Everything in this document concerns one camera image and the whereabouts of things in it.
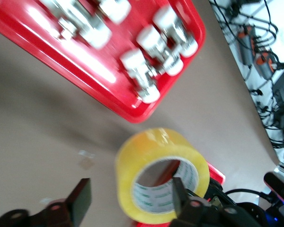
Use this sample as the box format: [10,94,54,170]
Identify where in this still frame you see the red tray holding fittings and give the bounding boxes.
[0,0,207,124]

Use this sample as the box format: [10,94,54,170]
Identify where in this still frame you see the clear tape piece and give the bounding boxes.
[78,149,96,159]

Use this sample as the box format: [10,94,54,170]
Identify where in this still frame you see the yellow packing tape roll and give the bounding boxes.
[114,127,210,224]

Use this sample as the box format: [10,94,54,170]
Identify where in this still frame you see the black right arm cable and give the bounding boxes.
[224,188,273,202]

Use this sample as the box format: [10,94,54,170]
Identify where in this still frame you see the tangled black floor cables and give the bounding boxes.
[209,0,284,161]

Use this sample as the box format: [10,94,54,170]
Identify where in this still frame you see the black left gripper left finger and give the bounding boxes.
[0,178,92,227]

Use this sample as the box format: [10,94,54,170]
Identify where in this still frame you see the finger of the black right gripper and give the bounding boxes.
[203,178,236,208]

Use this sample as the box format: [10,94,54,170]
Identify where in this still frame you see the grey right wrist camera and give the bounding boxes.
[263,172,284,214]

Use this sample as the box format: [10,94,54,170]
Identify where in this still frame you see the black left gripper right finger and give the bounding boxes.
[171,177,263,227]

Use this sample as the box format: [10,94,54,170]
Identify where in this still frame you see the black orange connector block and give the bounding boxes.
[236,25,256,67]
[255,51,276,80]

